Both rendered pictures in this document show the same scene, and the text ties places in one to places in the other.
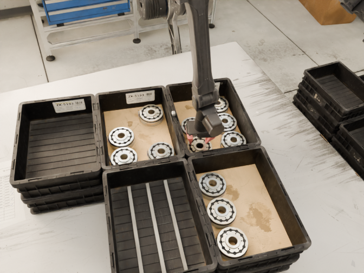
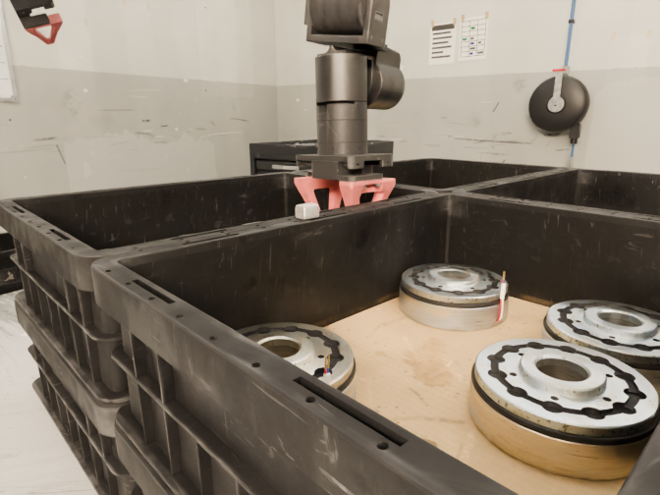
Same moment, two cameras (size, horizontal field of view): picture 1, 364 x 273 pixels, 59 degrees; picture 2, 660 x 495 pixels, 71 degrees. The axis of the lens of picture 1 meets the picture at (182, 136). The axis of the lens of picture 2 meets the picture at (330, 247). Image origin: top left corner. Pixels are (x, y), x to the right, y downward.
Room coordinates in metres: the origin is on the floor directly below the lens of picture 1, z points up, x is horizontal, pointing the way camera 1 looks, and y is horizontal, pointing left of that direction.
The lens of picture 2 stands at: (1.07, 0.41, 1.01)
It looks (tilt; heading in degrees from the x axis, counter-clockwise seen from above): 16 degrees down; 243
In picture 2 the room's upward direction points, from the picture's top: straight up
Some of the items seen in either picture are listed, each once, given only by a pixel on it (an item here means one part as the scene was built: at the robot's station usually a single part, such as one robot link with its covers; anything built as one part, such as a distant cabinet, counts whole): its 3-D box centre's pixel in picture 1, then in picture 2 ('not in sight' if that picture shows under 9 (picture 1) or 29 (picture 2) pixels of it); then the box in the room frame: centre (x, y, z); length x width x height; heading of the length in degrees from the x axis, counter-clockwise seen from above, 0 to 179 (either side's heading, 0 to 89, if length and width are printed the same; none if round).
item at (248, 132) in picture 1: (208, 122); (233, 249); (0.93, -0.11, 0.87); 0.40 x 0.30 x 0.11; 16
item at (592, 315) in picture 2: (124, 157); (619, 321); (0.73, 0.22, 0.86); 0.05 x 0.05 x 0.01
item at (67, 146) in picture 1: (60, 144); not in sight; (0.76, 0.47, 0.87); 0.40 x 0.30 x 0.11; 16
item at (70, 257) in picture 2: (209, 114); (231, 205); (0.93, -0.11, 0.92); 0.40 x 0.30 x 0.02; 16
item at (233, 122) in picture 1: (225, 122); not in sight; (0.95, -0.18, 0.86); 0.10 x 0.10 x 0.01
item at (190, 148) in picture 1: (199, 146); not in sight; (0.81, -0.07, 0.86); 0.10 x 0.10 x 0.01
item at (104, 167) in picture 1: (137, 124); (469, 263); (0.85, 0.18, 0.92); 0.40 x 0.30 x 0.02; 16
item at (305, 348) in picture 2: (151, 112); (278, 351); (0.97, 0.14, 0.86); 0.05 x 0.05 x 0.01
